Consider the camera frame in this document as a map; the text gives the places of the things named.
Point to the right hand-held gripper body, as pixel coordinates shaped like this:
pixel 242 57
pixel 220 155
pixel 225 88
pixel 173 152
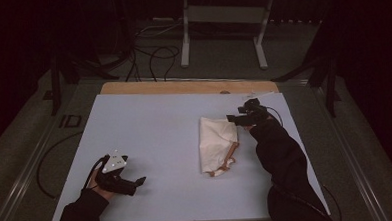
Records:
pixel 254 113

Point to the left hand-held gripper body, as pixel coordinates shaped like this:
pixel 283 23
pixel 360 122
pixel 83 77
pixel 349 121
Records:
pixel 114 162

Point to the cream baby bodysuit brown trim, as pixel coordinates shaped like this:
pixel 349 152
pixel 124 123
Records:
pixel 215 139

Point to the person's right hand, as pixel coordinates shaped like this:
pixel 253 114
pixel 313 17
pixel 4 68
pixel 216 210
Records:
pixel 248 127

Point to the person's left hand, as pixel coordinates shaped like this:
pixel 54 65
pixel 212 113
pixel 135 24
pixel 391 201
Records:
pixel 93 183

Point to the light blue mat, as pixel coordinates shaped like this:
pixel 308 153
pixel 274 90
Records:
pixel 158 142

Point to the black metal stand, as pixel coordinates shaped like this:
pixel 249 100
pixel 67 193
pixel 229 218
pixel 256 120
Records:
pixel 55 90
pixel 331 91

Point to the white metal stand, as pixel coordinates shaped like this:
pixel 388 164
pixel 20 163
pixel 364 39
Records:
pixel 225 14

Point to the white power strip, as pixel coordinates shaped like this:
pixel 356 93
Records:
pixel 163 19

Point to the black rectangular floor frame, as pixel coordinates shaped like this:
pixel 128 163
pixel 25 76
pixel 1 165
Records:
pixel 61 121

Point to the metal floor rail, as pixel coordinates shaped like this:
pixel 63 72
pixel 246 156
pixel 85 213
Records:
pixel 23 180
pixel 351 163

